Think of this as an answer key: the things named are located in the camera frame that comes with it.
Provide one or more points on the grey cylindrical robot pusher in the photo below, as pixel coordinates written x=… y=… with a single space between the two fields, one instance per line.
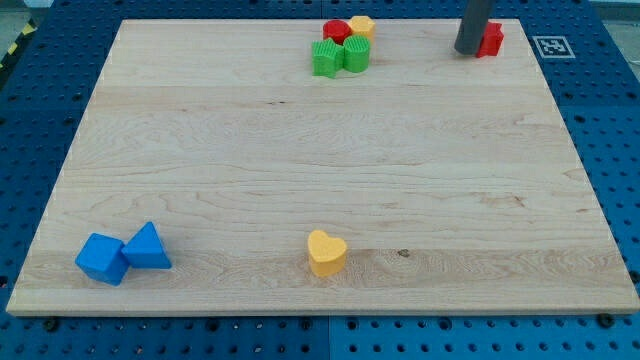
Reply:
x=472 y=26

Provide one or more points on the yellow heart block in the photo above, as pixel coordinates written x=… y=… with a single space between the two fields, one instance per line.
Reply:
x=327 y=255

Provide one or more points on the blue cube block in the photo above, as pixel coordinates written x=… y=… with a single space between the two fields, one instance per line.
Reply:
x=101 y=259

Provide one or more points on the green circle block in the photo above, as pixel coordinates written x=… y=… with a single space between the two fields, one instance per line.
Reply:
x=356 y=53

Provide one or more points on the yellow hexagon block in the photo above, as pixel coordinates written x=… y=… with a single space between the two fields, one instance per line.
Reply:
x=364 y=26

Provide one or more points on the red star block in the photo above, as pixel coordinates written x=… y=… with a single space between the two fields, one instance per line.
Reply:
x=491 y=40

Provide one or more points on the red circle block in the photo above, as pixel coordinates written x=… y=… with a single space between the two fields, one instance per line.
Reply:
x=337 y=30

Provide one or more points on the light wooden board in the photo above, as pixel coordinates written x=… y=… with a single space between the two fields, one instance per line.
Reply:
x=453 y=181

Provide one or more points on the green star block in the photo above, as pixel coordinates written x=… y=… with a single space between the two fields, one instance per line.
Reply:
x=327 y=58

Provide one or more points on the white fiducial marker tag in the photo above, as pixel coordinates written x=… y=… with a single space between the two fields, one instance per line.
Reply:
x=553 y=47

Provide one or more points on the blue triangle block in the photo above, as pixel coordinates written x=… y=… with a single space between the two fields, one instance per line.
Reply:
x=145 y=250

